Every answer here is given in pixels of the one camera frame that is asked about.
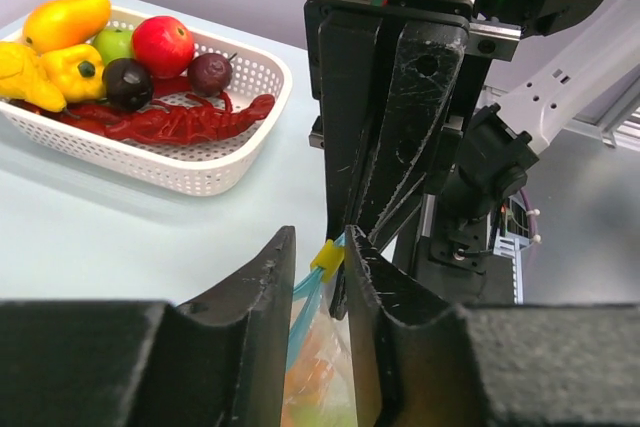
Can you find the clear blue-zipper bag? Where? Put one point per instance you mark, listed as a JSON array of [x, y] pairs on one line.
[[319, 385]]

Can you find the yellow mango toy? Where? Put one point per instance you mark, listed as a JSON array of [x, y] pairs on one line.
[[58, 24]]

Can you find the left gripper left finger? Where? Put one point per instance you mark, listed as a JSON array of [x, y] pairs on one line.
[[216, 360]]

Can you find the yellow bell pepper toy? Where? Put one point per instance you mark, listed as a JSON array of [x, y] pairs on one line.
[[77, 72]]

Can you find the red apple toy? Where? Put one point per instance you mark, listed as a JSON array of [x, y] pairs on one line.
[[164, 45]]

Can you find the white perforated basket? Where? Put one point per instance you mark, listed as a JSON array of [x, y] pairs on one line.
[[202, 170]]

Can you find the dark purple plum toy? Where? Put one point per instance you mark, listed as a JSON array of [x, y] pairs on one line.
[[128, 84]]

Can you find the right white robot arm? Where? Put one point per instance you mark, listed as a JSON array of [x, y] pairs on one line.
[[549, 59]]

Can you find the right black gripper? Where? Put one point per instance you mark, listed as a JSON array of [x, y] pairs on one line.
[[408, 157]]

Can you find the green apple toy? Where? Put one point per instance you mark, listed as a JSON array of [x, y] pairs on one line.
[[113, 44]]

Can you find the dark red passionfruit toy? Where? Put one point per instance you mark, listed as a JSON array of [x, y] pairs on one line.
[[210, 74]]

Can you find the red chili toy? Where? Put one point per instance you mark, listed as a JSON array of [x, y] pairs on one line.
[[163, 123]]

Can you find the yellow pear toy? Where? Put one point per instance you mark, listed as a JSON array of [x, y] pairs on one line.
[[23, 78]]

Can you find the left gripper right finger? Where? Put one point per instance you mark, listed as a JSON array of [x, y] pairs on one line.
[[419, 360]]

